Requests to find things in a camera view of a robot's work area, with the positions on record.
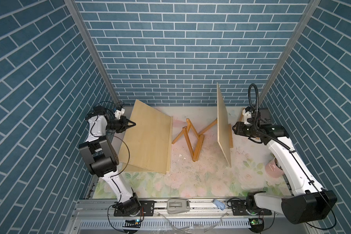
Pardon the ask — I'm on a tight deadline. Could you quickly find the left green circuit board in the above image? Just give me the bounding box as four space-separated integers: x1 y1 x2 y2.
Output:
122 219 142 229

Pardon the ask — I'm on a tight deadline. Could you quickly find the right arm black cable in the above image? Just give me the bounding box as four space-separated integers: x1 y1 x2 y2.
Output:
247 83 337 230

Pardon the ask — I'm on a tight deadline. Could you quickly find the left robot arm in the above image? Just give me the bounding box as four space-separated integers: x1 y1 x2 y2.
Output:
79 104 141 216

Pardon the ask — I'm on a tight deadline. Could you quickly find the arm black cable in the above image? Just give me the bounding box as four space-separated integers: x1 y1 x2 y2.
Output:
106 134 145 233
247 83 337 230

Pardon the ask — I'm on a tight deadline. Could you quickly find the grey remote on rail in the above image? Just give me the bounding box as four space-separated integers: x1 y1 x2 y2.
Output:
167 199 190 215

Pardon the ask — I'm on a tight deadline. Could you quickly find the left aluminium corner post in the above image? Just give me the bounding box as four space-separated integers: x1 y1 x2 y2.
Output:
64 0 120 104

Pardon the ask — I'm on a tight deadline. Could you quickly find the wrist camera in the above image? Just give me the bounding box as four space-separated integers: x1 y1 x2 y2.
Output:
114 108 125 120
242 109 256 125

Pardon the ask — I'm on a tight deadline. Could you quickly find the aluminium corner post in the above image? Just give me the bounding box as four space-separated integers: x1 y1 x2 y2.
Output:
64 0 120 104
258 0 321 105

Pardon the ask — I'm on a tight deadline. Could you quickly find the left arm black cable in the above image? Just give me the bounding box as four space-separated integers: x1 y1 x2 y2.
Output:
106 134 145 233

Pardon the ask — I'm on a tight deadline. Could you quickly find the aluminium front rail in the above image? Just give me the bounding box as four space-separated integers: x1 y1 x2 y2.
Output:
65 199 321 234

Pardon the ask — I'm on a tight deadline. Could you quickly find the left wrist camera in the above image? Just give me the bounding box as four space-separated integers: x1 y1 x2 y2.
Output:
114 108 125 120

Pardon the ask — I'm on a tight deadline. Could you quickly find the pink cup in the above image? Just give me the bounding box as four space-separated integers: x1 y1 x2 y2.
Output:
265 158 284 178

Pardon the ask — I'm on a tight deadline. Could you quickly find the green circuit board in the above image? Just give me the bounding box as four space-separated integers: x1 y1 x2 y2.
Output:
249 218 265 234
122 219 142 229

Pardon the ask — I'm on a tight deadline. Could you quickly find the right green circuit board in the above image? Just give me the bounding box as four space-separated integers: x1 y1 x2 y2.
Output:
249 218 265 234

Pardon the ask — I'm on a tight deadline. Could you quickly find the wooden easel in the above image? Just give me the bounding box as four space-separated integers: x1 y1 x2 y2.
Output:
238 108 246 122
172 119 217 162
228 124 234 148

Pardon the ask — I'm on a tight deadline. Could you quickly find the right aluminium corner post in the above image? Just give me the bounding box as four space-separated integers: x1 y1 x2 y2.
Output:
258 0 321 105

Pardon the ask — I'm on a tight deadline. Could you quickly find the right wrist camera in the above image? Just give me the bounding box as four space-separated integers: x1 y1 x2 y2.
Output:
242 109 256 125

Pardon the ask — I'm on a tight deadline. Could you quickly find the blue white object on rail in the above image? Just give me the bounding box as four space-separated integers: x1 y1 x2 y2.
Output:
213 199 226 211

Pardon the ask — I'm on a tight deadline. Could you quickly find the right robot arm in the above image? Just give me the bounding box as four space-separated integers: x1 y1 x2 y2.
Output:
232 122 337 224

